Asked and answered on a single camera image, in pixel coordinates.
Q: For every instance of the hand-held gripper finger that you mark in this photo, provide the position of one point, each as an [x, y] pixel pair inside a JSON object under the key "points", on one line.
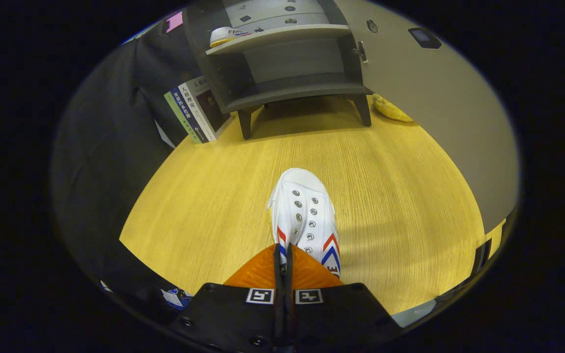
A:
{"points": [[288, 314], [278, 314]]}

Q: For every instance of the white striped canvas shoe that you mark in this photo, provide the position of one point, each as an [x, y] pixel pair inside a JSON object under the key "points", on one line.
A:
{"points": [[226, 35], [307, 211]]}

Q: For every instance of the beige shoe cabinet door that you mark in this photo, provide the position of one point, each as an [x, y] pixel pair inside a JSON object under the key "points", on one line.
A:
{"points": [[434, 122]]}

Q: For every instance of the blue white packet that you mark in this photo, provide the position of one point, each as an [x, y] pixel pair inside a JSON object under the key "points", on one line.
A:
{"points": [[175, 298]]}

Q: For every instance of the yellow plush toy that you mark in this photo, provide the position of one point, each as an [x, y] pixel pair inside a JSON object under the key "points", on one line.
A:
{"points": [[391, 110]]}

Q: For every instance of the black backdrop cloth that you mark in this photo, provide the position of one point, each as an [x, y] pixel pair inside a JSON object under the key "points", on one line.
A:
{"points": [[106, 147]]}

